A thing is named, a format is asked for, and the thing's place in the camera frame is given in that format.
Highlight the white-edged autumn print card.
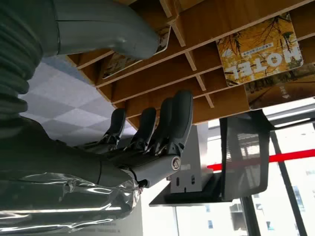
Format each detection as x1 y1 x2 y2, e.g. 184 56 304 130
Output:
101 25 171 80

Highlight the wooden card rack with dividers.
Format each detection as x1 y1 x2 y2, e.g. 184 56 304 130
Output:
66 0 315 130

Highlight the yellow hotel card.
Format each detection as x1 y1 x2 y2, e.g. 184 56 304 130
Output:
216 12 304 88

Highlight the brown autumn print card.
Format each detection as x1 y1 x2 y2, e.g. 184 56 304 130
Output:
244 62 315 111

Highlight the ribbed grey right arm sleeve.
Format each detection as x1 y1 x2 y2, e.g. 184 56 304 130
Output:
0 0 45 126

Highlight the silver box with ports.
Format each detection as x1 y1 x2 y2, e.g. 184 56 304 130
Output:
167 123 214 195

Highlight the black flat panel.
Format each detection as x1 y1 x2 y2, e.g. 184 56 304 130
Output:
149 172 224 208

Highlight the grey mesh chair back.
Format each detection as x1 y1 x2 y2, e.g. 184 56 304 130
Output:
219 111 271 202

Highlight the red window strip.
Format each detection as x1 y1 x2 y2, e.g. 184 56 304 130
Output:
207 148 315 172

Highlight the dark window frame post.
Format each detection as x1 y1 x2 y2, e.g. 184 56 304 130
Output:
269 129 309 236
240 196 262 236

